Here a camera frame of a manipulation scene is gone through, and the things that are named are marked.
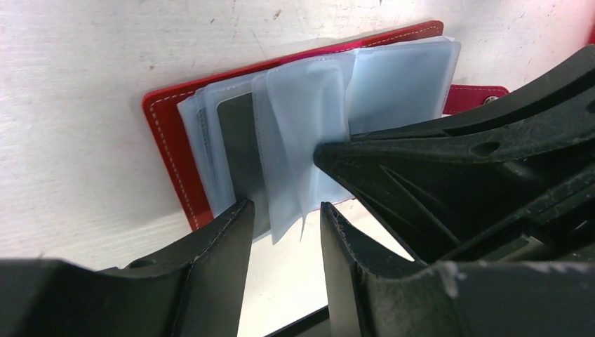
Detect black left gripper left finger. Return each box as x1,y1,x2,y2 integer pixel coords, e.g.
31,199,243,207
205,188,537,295
1,199,255,336

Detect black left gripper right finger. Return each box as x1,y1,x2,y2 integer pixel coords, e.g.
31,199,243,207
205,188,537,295
320,202,594,336

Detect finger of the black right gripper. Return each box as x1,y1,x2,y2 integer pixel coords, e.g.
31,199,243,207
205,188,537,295
314,45,594,263

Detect red leather card holder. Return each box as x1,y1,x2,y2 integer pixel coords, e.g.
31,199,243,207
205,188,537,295
141,20,508,242

